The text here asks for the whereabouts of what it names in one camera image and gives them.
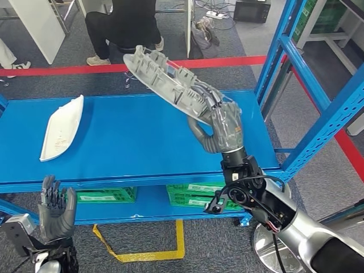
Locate blue metal shelf rack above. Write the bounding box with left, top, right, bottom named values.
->
left=0, top=0, right=364, bottom=227

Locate black stool with chrome base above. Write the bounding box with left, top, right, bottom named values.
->
left=116, top=41, right=161, bottom=90

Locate white upright panel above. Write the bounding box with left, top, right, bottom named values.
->
left=184, top=0, right=195, bottom=59

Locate yellow floor tape outline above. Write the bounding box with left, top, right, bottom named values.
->
left=92, top=220, right=186, bottom=263

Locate green plastic crate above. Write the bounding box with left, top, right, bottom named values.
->
left=293, top=0, right=348, bottom=39
left=166, top=183, right=244, bottom=212
left=76, top=187, right=137, bottom=204

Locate red floor tape line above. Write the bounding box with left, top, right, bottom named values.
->
left=0, top=55, right=364, bottom=181

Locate grey metal table frame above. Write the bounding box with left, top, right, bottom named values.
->
left=47, top=0, right=82, bottom=36

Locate white plastic cover part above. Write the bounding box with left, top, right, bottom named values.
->
left=39, top=94, right=85, bottom=163

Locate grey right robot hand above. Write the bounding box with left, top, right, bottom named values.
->
left=187, top=84, right=245, bottom=155

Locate black box appliance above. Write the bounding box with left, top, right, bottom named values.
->
left=233, top=0, right=272, bottom=24

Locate seated person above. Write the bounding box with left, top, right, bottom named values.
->
left=85, top=0, right=165, bottom=67

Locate grey plastic wheel hubcap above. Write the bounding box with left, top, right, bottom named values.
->
left=123, top=45, right=242, bottom=127

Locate white slanted board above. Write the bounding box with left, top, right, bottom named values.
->
left=8, top=0, right=66, bottom=65

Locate white table frame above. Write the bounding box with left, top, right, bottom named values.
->
left=295, top=0, right=364, bottom=137

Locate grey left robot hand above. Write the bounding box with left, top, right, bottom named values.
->
left=39, top=175, right=78, bottom=242

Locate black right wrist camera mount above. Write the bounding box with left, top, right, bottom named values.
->
left=203, top=190, right=228, bottom=216

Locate grey bag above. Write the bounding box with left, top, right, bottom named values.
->
left=190, top=16, right=221, bottom=53

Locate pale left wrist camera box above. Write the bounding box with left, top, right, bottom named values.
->
left=2, top=213, right=36, bottom=258

